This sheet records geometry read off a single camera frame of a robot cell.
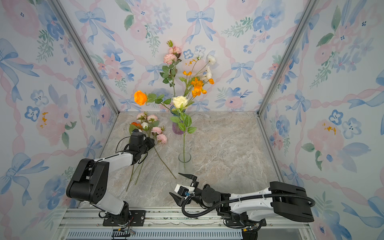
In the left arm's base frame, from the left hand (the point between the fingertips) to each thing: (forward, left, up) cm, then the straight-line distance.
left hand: (154, 138), depth 95 cm
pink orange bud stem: (+20, -27, +26) cm, 42 cm away
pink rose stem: (+23, +14, -5) cm, 28 cm away
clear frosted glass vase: (-22, -21, +11) cm, 33 cm away
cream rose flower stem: (-8, -20, +25) cm, 33 cm away
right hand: (-30, -17, +8) cm, 35 cm away
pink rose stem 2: (+7, 0, -5) cm, 9 cm away
